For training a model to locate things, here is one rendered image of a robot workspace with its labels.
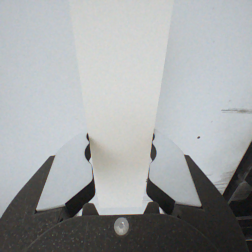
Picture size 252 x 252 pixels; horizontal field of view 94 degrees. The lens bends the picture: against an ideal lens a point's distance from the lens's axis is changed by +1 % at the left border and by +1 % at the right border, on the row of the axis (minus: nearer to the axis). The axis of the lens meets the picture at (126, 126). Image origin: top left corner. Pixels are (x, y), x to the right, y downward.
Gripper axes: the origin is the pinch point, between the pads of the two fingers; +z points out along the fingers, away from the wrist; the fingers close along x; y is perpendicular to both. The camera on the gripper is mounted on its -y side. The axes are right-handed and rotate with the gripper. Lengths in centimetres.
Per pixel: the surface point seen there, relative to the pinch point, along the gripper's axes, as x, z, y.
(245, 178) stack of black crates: 62, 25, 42
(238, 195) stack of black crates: 85, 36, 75
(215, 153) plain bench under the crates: 16.7, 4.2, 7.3
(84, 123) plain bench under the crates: -5.3, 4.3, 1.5
